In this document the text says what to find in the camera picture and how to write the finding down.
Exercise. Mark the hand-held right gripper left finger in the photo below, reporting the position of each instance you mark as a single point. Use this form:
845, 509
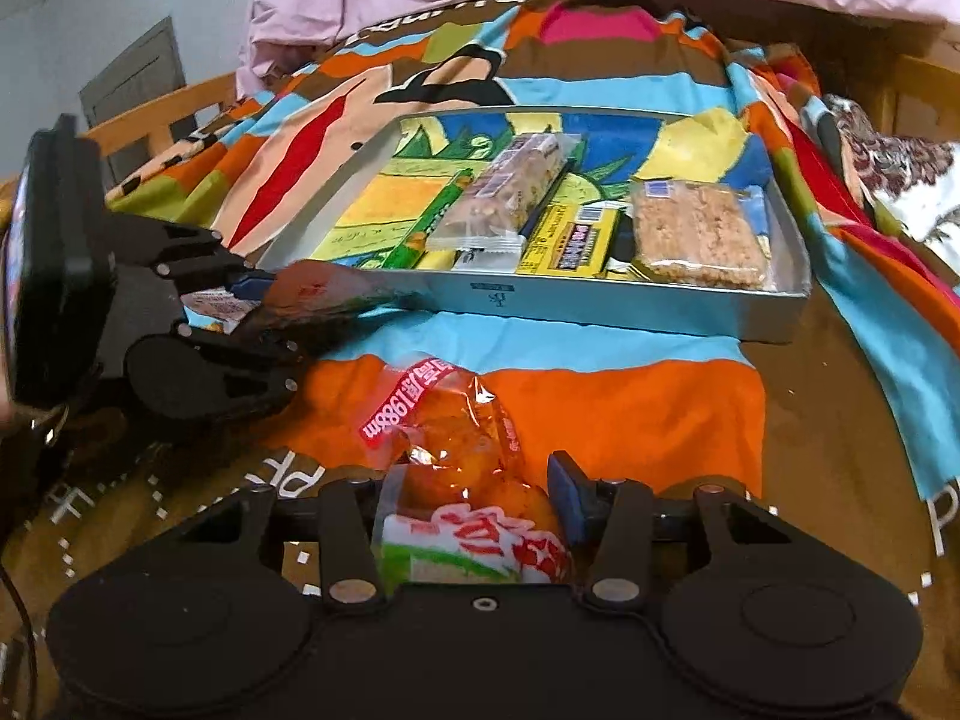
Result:
345, 532

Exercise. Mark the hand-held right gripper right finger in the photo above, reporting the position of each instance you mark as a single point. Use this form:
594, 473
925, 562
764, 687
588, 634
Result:
570, 499

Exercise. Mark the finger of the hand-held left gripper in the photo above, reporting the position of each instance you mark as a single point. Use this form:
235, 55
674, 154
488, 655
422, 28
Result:
251, 285
262, 367

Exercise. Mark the red white green snack packet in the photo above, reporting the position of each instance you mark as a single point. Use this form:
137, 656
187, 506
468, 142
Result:
322, 292

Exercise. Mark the orange clear snack packet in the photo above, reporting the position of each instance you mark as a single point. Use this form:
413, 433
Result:
450, 457

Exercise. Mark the green stick snack packet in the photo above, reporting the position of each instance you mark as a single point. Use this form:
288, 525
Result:
431, 221

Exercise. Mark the printed metal tin tray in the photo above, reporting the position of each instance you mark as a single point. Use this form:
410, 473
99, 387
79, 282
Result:
600, 307

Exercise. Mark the yellow snack packet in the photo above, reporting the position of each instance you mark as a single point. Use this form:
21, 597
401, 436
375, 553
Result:
570, 240

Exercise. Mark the clear nut bar packet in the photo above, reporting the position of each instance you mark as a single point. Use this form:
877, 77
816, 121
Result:
502, 187

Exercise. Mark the rice crisp packet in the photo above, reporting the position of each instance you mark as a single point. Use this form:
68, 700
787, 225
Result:
697, 232

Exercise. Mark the colourful printed blanket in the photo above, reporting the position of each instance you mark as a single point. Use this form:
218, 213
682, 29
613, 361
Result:
637, 405

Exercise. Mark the grey door panel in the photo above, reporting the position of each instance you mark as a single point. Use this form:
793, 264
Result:
135, 75

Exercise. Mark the dark snack packet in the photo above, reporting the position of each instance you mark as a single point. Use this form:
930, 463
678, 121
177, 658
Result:
619, 247

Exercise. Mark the floral quilt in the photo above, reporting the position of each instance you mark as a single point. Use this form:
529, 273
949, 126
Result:
900, 165

